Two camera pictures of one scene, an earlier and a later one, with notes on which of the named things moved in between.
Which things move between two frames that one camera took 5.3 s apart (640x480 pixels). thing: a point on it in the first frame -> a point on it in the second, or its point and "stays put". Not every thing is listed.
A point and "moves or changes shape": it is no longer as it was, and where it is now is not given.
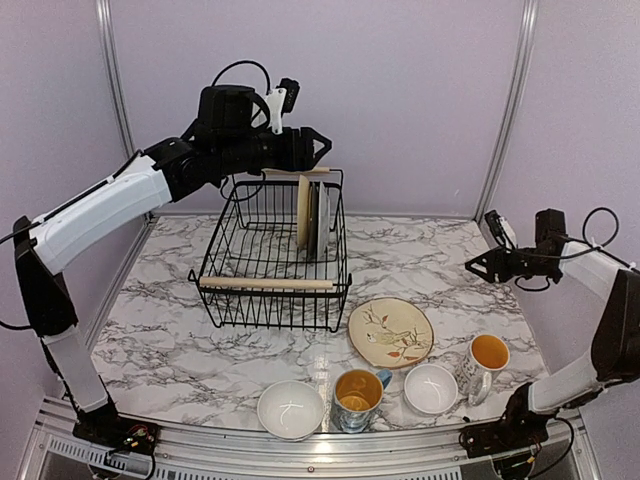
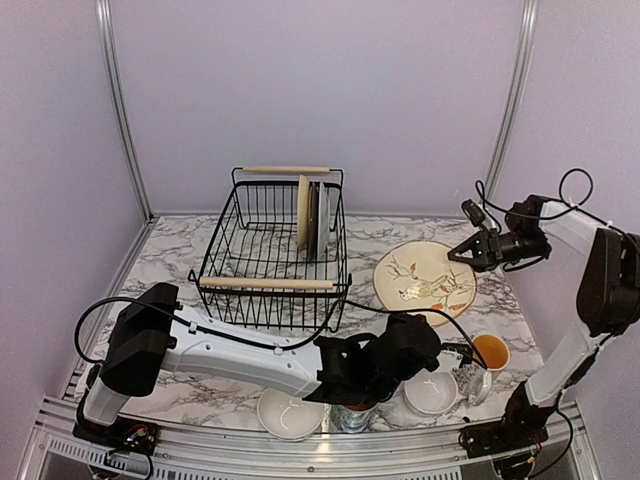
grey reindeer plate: (314, 221) stays put
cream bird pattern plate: (390, 332) moves or changes shape
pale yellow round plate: (303, 211) stays put
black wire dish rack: (277, 257) stays put
